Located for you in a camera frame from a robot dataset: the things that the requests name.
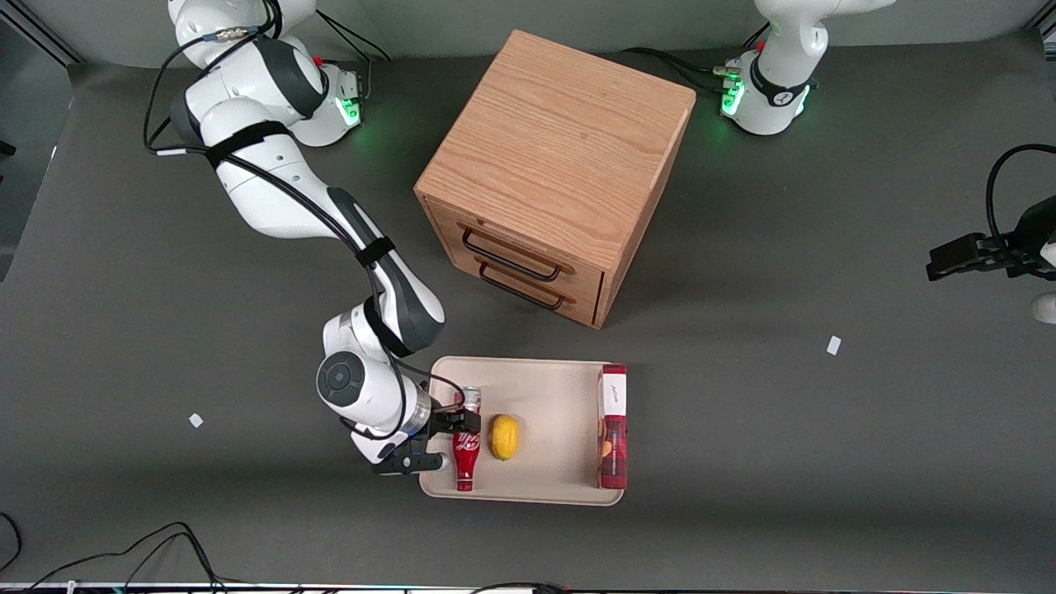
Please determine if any black base cable arm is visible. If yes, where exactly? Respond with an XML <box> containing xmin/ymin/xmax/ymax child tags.
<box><xmin>313</xmin><ymin>8</ymin><xmax>394</xmax><ymax>100</ymax></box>
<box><xmin>620</xmin><ymin>23</ymin><xmax>773</xmax><ymax>93</ymax></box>

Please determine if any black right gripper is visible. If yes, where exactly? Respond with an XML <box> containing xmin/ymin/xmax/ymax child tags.
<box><xmin>424</xmin><ymin>404</ymin><xmax>483</xmax><ymax>452</ymax></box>

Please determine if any yellow lemon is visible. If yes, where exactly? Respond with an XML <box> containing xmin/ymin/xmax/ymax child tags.
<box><xmin>491</xmin><ymin>415</ymin><xmax>521</xmax><ymax>463</ymax></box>

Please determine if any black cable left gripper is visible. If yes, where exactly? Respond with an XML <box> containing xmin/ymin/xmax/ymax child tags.
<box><xmin>984</xmin><ymin>144</ymin><xmax>1056</xmax><ymax>248</ymax></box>

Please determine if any black base cable left arm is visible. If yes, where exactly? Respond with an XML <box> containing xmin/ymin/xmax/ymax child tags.
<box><xmin>620</xmin><ymin>23</ymin><xmax>773</xmax><ymax>93</ymax></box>

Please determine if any wooden drawer front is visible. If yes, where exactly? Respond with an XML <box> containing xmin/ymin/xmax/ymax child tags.
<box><xmin>422</xmin><ymin>196</ymin><xmax>609</xmax><ymax>303</ymax></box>
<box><xmin>441</xmin><ymin>252</ymin><xmax>606</xmax><ymax>328</ymax></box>

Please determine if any beige plastic tray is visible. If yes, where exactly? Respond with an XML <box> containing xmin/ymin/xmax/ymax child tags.
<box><xmin>418</xmin><ymin>356</ymin><xmax>627</xmax><ymax>507</ymax></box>

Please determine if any wooden drawer cabinet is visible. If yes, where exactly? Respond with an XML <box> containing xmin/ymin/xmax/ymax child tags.
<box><xmin>414</xmin><ymin>30</ymin><xmax>697</xmax><ymax>330</ymax></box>

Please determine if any red coke bottle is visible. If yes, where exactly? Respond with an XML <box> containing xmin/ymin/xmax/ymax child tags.
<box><xmin>451</xmin><ymin>385</ymin><xmax>484</xmax><ymax>493</ymax></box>

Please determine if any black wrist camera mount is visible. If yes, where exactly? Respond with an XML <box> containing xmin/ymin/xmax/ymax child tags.
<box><xmin>370</xmin><ymin>450</ymin><xmax>451</xmax><ymax>479</ymax></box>

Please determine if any black cable along table edge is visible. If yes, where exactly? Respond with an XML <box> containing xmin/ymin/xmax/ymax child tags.
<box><xmin>469</xmin><ymin>581</ymin><xmax>572</xmax><ymax>594</ymax></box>

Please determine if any red snack box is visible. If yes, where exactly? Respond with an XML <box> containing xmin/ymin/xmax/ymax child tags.
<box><xmin>596</xmin><ymin>363</ymin><xmax>629</xmax><ymax>491</ymax></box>

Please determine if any black floor cable loop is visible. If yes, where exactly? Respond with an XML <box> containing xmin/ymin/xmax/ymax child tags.
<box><xmin>0</xmin><ymin>511</ymin><xmax>23</xmax><ymax>575</ymax></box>

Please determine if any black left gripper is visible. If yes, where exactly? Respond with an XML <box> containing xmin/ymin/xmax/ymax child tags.
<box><xmin>926</xmin><ymin>196</ymin><xmax>1056</xmax><ymax>282</ymax></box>

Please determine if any black metal drawer handle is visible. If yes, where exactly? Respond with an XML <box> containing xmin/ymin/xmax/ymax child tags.
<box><xmin>478</xmin><ymin>262</ymin><xmax>568</xmax><ymax>312</ymax></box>
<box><xmin>461</xmin><ymin>227</ymin><xmax>565</xmax><ymax>283</ymax></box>

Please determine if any aluminium frame rail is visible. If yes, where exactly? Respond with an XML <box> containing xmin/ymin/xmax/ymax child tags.
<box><xmin>0</xmin><ymin>15</ymin><xmax>85</xmax><ymax>67</ymax></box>

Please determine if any black base cable right arm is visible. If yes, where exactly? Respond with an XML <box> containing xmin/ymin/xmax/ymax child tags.
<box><xmin>313</xmin><ymin>8</ymin><xmax>394</xmax><ymax>100</ymax></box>

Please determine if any black cable along right arm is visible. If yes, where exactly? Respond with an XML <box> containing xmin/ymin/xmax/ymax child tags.
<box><xmin>144</xmin><ymin>0</ymin><xmax>468</xmax><ymax>442</ymax></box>

